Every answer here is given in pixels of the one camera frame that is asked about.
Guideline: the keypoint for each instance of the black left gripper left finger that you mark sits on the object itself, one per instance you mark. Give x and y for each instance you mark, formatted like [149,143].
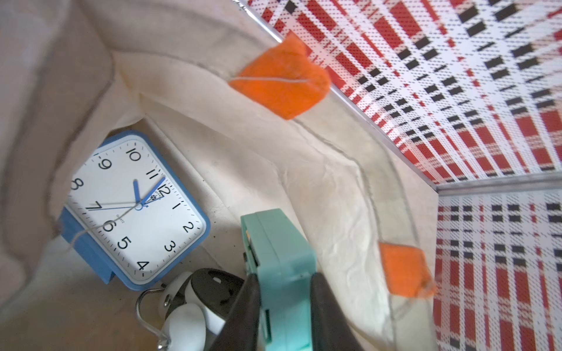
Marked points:
[240,331]

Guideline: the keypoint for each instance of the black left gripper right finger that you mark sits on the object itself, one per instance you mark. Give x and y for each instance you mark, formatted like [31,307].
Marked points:
[330,331]

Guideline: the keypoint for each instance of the teal small clock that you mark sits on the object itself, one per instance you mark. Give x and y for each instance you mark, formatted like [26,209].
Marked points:
[284,263]

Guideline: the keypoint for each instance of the beige canvas bag orange handles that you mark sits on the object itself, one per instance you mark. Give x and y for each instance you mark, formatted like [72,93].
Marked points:
[73,72]

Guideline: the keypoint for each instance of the white twin-bell small clock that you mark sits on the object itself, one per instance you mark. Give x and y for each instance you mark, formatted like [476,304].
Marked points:
[194,307]

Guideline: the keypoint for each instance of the dark blue square alarm clock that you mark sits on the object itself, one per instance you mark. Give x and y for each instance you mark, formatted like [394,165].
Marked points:
[128,215]

